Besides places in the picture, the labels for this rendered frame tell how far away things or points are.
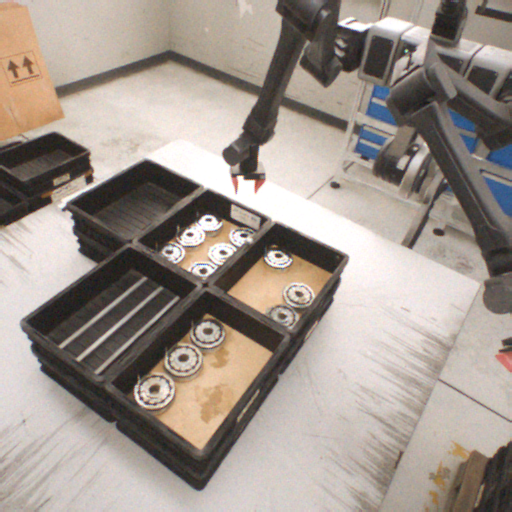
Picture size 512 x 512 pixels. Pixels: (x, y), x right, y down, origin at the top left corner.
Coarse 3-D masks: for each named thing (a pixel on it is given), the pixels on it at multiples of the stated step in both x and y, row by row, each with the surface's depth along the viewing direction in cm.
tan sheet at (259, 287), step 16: (256, 272) 149; (272, 272) 149; (288, 272) 150; (304, 272) 151; (320, 272) 152; (240, 288) 143; (256, 288) 144; (272, 288) 144; (320, 288) 146; (256, 304) 139; (272, 304) 139
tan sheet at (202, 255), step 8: (192, 224) 163; (224, 224) 165; (232, 224) 166; (224, 232) 162; (208, 240) 158; (216, 240) 158; (224, 240) 159; (208, 248) 155; (192, 256) 151; (200, 256) 152; (184, 264) 148
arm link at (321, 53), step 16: (288, 0) 88; (304, 0) 87; (320, 0) 86; (336, 0) 90; (304, 16) 88; (336, 16) 101; (304, 48) 121; (320, 48) 111; (304, 64) 125; (320, 64) 119; (336, 64) 120
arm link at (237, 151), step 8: (240, 136) 123; (248, 136) 125; (264, 136) 123; (272, 136) 124; (232, 144) 121; (240, 144) 122; (248, 144) 123; (256, 144) 125; (264, 144) 126; (224, 152) 124; (232, 152) 122; (240, 152) 122; (248, 152) 126; (224, 160) 126; (232, 160) 124; (240, 160) 124
